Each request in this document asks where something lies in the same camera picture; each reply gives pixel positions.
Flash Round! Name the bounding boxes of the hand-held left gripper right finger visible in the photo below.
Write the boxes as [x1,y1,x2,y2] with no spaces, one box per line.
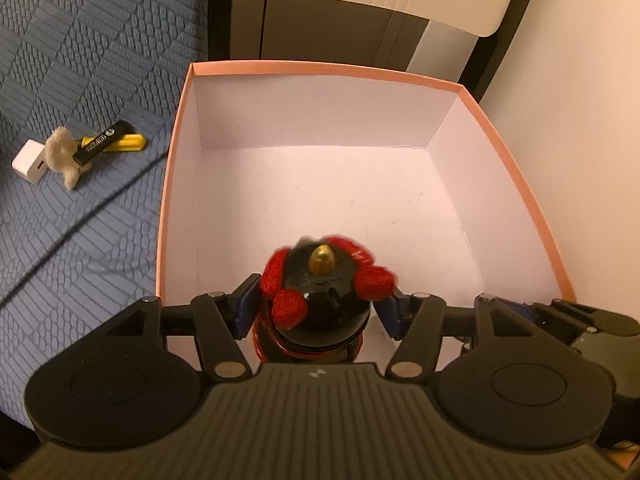
[375,290,540,381]

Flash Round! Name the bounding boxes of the cream plush toy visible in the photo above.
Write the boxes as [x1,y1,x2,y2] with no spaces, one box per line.
[44,127,86,191]

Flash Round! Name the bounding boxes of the black and red figurine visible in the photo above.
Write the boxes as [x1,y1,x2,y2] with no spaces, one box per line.
[251,234,398,364]

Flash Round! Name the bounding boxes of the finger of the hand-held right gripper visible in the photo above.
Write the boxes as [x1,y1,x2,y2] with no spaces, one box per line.
[495,297,640,342]

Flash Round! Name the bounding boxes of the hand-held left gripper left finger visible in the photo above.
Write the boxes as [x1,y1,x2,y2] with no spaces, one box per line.
[106,273,262,381]

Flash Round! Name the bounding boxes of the blue quilted mat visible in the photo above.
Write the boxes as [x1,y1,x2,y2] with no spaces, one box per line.
[0,0,208,441]

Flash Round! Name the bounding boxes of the white charger cube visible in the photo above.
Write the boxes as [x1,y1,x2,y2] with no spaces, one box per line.
[12,139,49,176]

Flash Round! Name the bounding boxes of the yellow screwdriver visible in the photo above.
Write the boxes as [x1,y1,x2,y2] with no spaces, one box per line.
[75,134,147,153]

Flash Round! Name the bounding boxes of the pink cardboard box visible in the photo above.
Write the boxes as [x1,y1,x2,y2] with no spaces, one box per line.
[156,60,577,366]

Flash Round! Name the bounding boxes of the black flash drive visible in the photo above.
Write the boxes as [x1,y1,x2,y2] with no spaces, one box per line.
[74,121,132,165]

